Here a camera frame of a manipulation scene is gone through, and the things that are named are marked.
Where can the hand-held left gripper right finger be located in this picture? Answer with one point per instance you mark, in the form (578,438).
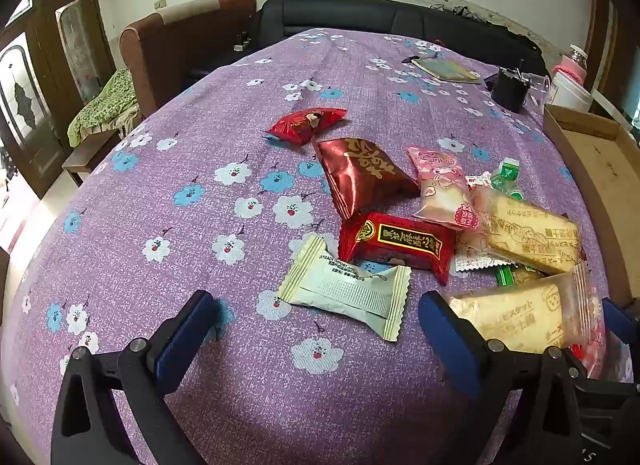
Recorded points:
(445,340)

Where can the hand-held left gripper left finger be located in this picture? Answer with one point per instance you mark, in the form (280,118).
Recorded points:
(185,340)

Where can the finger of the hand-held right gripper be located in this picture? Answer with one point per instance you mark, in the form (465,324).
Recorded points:
(620,319)

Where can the yellow biscuit packet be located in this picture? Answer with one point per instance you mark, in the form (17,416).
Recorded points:
(530,235)
(520,312)

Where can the clear green-edged snack packet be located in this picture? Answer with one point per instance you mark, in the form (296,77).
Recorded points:
(505,276)

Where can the pale green snack packet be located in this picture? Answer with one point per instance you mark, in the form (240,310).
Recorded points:
(345,292)

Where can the pink packet with clear window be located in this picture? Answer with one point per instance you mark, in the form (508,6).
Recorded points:
(442,190)

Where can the cardboard box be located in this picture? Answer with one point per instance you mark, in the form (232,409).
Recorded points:
(590,160)

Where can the dark red foil packet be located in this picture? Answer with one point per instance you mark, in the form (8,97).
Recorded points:
(360,175)

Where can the red candy packet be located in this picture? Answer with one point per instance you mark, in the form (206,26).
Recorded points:
(305,126)

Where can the purple floral tablecloth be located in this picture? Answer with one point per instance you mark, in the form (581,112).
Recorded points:
(200,245)

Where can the red packet with black label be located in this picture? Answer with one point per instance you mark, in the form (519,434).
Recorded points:
(395,245)

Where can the dark wooden side table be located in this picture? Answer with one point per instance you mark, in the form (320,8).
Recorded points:
(90,151)

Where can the white plastic jar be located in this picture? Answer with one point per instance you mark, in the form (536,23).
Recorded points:
(570,92)

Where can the green patterned cloth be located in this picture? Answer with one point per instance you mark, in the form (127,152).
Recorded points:
(100,110)

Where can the black power adapter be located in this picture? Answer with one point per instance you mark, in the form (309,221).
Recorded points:
(507,90)

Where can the pink sleeved glass bottle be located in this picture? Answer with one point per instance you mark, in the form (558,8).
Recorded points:
(570,65)

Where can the olive green notebook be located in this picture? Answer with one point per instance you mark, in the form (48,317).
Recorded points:
(445,70)

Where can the wooden glass door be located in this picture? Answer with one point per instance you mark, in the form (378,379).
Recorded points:
(47,95)

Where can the wooden partition cabinet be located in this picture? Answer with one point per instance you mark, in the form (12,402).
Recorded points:
(602,35)

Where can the brown armchair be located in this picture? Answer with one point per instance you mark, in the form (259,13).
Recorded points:
(165,45)

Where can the dark cloth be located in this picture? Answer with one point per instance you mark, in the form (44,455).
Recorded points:
(465,12)

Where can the black leather sofa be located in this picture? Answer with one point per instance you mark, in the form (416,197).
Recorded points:
(350,20)

